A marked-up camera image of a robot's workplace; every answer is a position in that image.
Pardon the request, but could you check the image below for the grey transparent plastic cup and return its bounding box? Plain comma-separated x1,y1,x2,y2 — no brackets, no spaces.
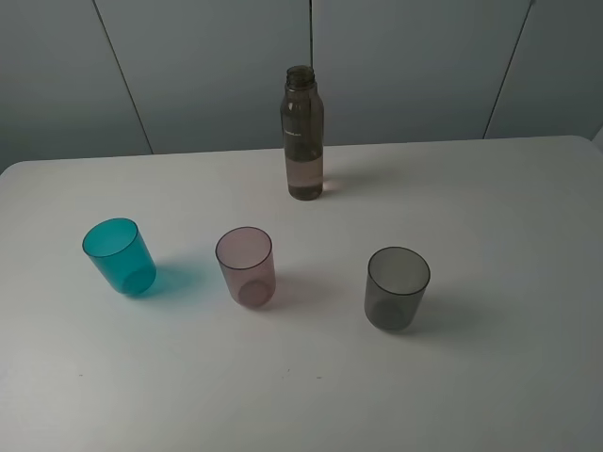
364,247,431,333

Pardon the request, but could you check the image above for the smoky transparent water bottle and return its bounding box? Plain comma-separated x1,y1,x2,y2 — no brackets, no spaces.
280,65,324,201

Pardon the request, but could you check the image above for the pink transparent plastic cup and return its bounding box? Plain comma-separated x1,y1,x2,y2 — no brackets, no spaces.
215,226,276,309

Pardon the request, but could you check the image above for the teal transparent plastic cup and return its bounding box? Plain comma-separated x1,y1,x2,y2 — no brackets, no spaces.
82,218,157,297

